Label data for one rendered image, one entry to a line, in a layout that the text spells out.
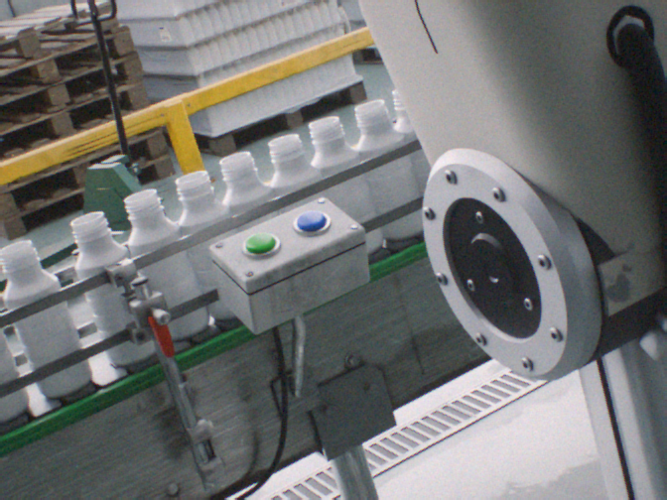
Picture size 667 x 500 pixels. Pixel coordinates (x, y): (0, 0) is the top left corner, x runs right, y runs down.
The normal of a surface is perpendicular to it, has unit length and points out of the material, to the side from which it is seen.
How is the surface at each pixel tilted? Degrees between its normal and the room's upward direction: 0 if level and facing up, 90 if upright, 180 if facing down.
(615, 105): 90
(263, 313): 110
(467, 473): 0
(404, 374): 90
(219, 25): 89
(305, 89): 90
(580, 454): 0
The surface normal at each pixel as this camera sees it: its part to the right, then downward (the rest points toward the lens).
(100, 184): -0.63, 0.41
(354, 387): 0.48, 0.15
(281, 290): 0.54, 0.45
